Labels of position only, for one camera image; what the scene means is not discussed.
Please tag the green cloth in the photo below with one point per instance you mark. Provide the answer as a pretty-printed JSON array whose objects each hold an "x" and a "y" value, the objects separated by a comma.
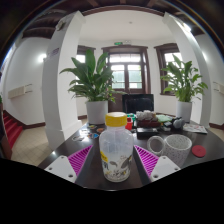
[{"x": 164, "y": 118}]

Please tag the red carpeted staircase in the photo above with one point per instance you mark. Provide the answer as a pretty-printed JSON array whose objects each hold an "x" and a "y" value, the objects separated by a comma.
[{"x": 12, "y": 128}]

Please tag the clear yellow-capped drink bottle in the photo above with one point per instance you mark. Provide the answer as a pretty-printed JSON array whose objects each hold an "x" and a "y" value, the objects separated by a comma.
[{"x": 116, "y": 150}]

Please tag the white wall radiator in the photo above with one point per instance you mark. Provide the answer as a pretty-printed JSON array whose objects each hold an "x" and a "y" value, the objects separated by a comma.
[
  {"x": 18, "y": 91},
  {"x": 219, "y": 88}
]

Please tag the round printed sticker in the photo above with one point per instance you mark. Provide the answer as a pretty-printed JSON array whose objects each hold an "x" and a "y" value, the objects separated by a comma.
[
  {"x": 100, "y": 130},
  {"x": 92, "y": 126},
  {"x": 93, "y": 136}
]

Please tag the brown tray with white cups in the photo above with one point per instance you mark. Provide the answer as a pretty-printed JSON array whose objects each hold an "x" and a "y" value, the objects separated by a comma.
[{"x": 146, "y": 119}]

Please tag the brown glazed double door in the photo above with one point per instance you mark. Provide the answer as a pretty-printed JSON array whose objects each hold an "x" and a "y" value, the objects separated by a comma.
[{"x": 126, "y": 75}]

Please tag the flat black box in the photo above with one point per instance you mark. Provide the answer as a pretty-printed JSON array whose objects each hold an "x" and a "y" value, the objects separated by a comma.
[{"x": 146, "y": 132}]

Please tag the red container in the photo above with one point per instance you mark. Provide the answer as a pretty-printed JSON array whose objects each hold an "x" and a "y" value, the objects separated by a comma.
[{"x": 129, "y": 124}]

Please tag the glowing wall lamp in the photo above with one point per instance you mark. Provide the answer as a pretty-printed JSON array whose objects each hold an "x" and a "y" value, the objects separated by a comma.
[{"x": 42, "y": 58}]

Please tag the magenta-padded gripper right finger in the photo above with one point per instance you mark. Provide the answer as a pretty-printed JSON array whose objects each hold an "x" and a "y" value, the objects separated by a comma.
[{"x": 163, "y": 166}]

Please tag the green exit sign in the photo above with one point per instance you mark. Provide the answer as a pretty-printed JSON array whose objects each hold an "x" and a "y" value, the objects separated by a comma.
[{"x": 118, "y": 43}]

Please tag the printed magazine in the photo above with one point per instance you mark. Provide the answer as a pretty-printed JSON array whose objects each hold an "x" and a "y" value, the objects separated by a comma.
[{"x": 195, "y": 128}]

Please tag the white speckled mug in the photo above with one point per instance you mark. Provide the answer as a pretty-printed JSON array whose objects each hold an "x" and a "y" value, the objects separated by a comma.
[{"x": 178, "y": 148}]

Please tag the black chair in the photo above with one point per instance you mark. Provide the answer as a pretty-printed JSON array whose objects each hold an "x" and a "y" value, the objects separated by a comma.
[{"x": 137, "y": 102}]

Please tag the brown framed window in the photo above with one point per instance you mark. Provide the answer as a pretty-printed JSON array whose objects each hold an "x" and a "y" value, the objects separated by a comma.
[
  {"x": 80, "y": 53},
  {"x": 168, "y": 53}
]

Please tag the grey headphones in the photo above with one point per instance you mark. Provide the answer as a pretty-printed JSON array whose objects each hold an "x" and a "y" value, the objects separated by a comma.
[{"x": 178, "y": 123}]

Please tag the potted leafy plant, white pot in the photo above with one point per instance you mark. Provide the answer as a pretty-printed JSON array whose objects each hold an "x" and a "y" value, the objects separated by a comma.
[
  {"x": 184, "y": 83},
  {"x": 95, "y": 83}
]

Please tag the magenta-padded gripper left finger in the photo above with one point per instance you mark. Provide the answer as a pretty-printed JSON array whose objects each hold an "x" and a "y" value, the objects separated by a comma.
[{"x": 60, "y": 166}]

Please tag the flat round red coaster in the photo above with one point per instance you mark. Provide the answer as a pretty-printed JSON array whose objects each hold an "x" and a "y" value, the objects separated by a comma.
[{"x": 199, "y": 151}]

